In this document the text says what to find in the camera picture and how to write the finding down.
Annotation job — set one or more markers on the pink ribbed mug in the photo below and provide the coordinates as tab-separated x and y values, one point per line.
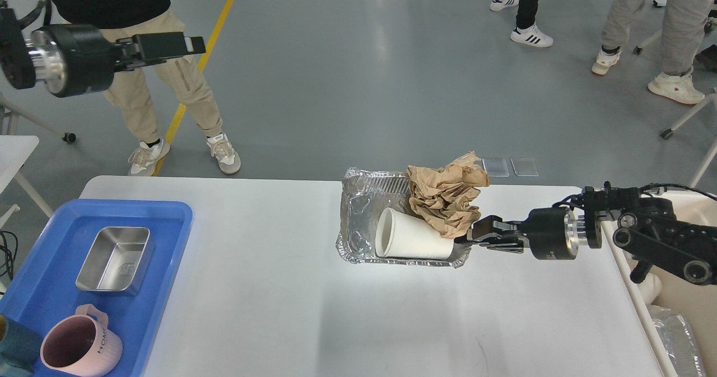
82	344

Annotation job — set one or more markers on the white paper cup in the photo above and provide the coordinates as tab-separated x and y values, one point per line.
399	235

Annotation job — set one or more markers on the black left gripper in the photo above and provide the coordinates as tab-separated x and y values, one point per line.
72	60

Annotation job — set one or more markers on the person in black trousers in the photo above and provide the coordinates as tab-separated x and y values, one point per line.
526	31

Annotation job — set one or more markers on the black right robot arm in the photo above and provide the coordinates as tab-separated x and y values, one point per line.
647	228

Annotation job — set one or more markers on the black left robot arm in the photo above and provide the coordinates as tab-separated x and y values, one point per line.
16	61

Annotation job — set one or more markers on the white cup inside bin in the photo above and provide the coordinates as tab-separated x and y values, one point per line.
650	288

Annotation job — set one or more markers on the teal object at corner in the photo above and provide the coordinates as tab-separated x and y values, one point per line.
20	347

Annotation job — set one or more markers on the beige plastic bin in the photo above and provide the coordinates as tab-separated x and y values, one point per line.
696	304

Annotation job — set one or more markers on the person in grey trousers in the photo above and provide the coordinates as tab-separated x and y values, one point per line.
682	31

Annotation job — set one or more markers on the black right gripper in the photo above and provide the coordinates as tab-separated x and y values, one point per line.
551	234

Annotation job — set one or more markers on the white side table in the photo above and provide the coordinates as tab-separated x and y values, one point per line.
15	150

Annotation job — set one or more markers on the blue plastic tray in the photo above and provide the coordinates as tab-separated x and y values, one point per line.
43	291

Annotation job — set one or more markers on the aluminium foil tray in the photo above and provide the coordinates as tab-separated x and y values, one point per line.
365	194

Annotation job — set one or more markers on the stainless steel rectangular container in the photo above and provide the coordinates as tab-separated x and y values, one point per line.
117	261

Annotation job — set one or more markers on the person in black sweater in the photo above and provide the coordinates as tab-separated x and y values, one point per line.
140	85

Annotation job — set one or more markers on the foil tray inside bin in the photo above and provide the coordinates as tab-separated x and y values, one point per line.
679	341

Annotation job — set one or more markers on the brown paper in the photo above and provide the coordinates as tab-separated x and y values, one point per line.
443	197

